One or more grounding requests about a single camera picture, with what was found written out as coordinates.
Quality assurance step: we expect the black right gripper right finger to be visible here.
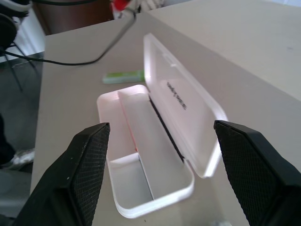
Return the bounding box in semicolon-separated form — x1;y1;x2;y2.
213;120;301;226

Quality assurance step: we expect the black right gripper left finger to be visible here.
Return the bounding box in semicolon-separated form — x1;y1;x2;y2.
11;122;111;226

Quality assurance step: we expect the white plastic pencil case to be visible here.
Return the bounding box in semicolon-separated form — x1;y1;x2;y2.
96;32;229;218

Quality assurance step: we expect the grey white shoe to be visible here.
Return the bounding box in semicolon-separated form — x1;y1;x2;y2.
3;149;36;170

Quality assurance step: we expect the dark trouser leg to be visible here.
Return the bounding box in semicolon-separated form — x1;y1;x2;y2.
0;113;16;168

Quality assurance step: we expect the green white eraser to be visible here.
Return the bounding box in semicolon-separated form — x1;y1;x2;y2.
102;70;145;84

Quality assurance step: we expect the black chair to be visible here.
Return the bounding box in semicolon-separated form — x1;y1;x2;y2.
0;13;43;92

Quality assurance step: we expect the brown wooden cabinet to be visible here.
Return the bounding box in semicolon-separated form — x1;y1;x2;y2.
32;0;114;36

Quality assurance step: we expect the red white object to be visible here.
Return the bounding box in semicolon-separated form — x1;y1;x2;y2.
112;0;133;13

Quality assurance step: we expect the black cable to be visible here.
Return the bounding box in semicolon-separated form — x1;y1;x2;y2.
0;9;139;67

